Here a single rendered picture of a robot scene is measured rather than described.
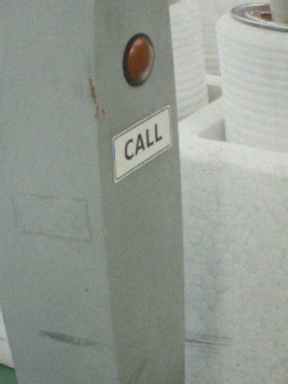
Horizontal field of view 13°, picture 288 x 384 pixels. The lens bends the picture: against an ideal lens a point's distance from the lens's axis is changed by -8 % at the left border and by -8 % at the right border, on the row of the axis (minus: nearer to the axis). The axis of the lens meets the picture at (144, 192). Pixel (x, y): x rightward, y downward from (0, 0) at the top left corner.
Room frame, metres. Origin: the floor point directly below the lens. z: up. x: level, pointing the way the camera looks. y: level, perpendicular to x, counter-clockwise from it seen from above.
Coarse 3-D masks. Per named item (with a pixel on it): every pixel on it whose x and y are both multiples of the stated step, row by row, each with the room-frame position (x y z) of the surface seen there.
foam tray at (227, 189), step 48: (192, 144) 0.65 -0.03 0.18; (240, 144) 0.65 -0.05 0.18; (192, 192) 0.64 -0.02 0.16; (240, 192) 0.62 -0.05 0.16; (192, 240) 0.64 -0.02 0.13; (240, 240) 0.62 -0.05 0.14; (192, 288) 0.64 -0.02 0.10; (240, 288) 0.62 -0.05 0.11; (0, 336) 0.71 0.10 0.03; (192, 336) 0.64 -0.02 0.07; (240, 336) 0.62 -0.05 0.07
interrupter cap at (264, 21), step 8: (232, 8) 0.69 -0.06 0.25; (240, 8) 0.70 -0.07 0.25; (248, 8) 0.70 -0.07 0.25; (256, 8) 0.70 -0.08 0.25; (264, 8) 0.71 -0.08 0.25; (232, 16) 0.68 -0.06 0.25; (240, 16) 0.67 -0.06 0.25; (248, 16) 0.68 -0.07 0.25; (256, 16) 0.68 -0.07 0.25; (264, 16) 0.69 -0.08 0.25; (248, 24) 0.66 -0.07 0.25; (256, 24) 0.66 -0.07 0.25; (264, 24) 0.65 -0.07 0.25; (272, 24) 0.65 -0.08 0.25; (280, 24) 0.66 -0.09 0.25
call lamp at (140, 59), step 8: (136, 40) 0.54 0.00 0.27; (144, 40) 0.54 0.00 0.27; (136, 48) 0.54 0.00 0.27; (144, 48) 0.54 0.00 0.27; (128, 56) 0.53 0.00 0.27; (136, 56) 0.53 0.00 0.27; (144, 56) 0.54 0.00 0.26; (152, 56) 0.55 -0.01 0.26; (128, 64) 0.53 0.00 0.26; (136, 64) 0.53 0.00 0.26; (144, 64) 0.54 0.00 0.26; (152, 64) 0.55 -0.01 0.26; (136, 72) 0.53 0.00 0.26; (144, 72) 0.54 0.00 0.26; (136, 80) 0.54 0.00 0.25
